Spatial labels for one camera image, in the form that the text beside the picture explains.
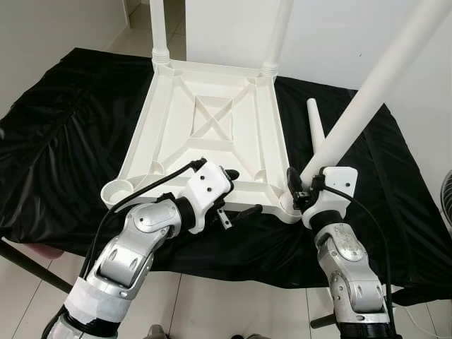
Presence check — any white standing fan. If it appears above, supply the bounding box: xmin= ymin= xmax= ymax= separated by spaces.
xmin=439 ymin=169 xmax=452 ymax=237

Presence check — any grey robot left foot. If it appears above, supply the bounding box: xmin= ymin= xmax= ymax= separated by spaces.
xmin=145 ymin=325 xmax=167 ymax=339

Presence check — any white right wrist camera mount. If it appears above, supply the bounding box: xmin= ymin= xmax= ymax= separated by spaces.
xmin=302 ymin=166 xmax=359 ymax=228

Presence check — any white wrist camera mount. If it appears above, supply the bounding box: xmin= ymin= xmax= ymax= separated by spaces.
xmin=302 ymin=166 xmax=359 ymax=228
xmin=185 ymin=162 xmax=234 ymax=234

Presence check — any red plastic stool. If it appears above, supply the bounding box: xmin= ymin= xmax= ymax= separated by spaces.
xmin=25 ymin=244 xmax=64 ymax=259

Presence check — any white plastic table leg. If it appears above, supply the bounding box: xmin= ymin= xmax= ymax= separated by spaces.
xmin=150 ymin=0 xmax=172 ymax=66
xmin=300 ymin=0 xmax=452 ymax=183
xmin=306 ymin=99 xmax=327 ymax=153
xmin=261 ymin=0 xmax=294 ymax=75

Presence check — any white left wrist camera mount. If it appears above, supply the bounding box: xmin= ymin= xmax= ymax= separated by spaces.
xmin=185 ymin=162 xmax=234 ymax=234

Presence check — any white plastic table top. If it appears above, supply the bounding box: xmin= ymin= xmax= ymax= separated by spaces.
xmin=101 ymin=59 xmax=301 ymax=223

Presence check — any black tablecloth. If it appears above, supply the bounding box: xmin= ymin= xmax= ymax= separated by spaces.
xmin=0 ymin=47 xmax=442 ymax=306

